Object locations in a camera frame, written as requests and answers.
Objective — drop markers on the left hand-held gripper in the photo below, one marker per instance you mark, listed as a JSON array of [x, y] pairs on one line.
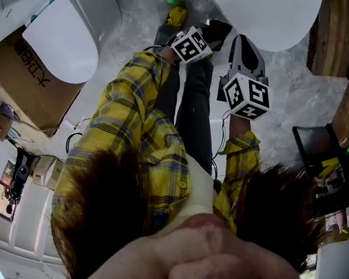
[[191, 48]]

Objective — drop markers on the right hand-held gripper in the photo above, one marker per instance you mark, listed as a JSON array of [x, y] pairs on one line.
[[247, 97]]

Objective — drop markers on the red cloth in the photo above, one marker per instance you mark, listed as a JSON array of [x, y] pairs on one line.
[[220, 30]]

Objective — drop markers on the person's left forearm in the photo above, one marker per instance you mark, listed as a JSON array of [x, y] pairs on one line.
[[149, 65]]

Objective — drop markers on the person's right forearm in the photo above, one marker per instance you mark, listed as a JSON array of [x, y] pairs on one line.
[[241, 127]]

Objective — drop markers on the white toilet with tank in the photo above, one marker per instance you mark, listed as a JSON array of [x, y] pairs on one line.
[[63, 38]]

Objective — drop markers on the person's left yellow shoe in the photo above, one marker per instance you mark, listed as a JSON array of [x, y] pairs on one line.
[[177, 15]]

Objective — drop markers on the wooden platform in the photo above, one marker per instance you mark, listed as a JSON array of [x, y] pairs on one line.
[[344, 37]]

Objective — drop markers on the person in yellow plaid shirt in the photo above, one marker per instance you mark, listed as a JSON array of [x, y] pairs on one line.
[[119, 122]]

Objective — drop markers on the person's cream t-shirt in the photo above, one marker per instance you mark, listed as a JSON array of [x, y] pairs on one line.
[[199, 190]]

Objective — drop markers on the large cardboard box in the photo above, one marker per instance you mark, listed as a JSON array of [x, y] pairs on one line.
[[34, 91]]

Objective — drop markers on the small cardboard box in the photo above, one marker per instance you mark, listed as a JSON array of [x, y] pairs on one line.
[[46, 171]]

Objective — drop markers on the person's face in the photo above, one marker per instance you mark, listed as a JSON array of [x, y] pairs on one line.
[[208, 268]]

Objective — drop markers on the window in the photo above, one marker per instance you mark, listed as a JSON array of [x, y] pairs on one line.
[[4, 193]]

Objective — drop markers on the black camera on stand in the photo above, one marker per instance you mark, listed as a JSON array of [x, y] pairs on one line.
[[20, 179]]

